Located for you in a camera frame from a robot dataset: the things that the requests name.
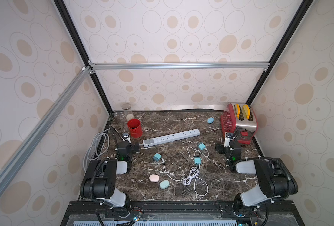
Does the teal charger with black cable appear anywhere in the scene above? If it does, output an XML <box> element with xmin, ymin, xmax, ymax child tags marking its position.
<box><xmin>153</xmin><ymin>153</ymin><xmax>162</xmax><ymax>162</ymax></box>

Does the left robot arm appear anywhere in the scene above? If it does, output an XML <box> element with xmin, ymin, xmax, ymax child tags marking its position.
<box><xmin>80</xmin><ymin>140</ymin><xmax>139</xmax><ymax>211</ymax></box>

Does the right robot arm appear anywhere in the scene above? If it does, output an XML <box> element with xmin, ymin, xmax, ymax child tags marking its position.
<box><xmin>215</xmin><ymin>144</ymin><xmax>299</xmax><ymax>213</ymax></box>

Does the red metal cup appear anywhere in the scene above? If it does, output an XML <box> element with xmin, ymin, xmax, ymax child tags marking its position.
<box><xmin>127</xmin><ymin>119</ymin><xmax>142</xmax><ymax>138</ymax></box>

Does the red silver toaster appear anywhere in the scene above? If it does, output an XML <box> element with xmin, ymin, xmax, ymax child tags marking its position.
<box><xmin>220</xmin><ymin>103</ymin><xmax>258</xmax><ymax>145</ymax></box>

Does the pink earbud case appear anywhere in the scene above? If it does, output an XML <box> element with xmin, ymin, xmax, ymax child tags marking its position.
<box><xmin>149</xmin><ymin>174</ymin><xmax>159</xmax><ymax>183</ymax></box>

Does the blue earbud case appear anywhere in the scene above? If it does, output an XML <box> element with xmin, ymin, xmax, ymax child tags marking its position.
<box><xmin>207</xmin><ymin>117</ymin><xmax>215</xmax><ymax>124</ymax></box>

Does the clear glass jar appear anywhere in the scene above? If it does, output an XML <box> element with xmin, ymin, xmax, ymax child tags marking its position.
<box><xmin>121</xmin><ymin>103</ymin><xmax>134</xmax><ymax>121</ymax></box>

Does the green earbud case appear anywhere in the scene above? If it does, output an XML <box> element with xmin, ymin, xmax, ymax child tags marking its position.
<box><xmin>159</xmin><ymin>180</ymin><xmax>170</xmax><ymax>189</ymax></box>

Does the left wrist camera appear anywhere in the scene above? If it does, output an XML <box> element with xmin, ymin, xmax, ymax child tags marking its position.
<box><xmin>122</xmin><ymin>132</ymin><xmax>131</xmax><ymax>143</ymax></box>

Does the power strip white cord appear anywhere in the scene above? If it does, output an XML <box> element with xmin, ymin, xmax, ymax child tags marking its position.
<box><xmin>82</xmin><ymin>128</ymin><xmax>111</xmax><ymax>172</ymax></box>

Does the coiled white usb cable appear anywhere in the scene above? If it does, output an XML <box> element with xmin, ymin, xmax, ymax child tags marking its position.
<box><xmin>161</xmin><ymin>158</ymin><xmax>209</xmax><ymax>197</ymax></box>

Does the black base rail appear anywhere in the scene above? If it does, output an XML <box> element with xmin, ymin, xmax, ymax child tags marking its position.
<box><xmin>61</xmin><ymin>201</ymin><xmax>304</xmax><ymax>226</ymax></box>

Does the horizontal aluminium rail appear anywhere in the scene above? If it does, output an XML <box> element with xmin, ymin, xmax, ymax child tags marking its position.
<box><xmin>88</xmin><ymin>61</ymin><xmax>270</xmax><ymax>71</ymax></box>

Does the diagonal aluminium rail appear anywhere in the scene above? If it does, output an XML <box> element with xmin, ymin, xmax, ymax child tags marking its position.
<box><xmin>0</xmin><ymin>66</ymin><xmax>92</xmax><ymax>197</ymax></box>

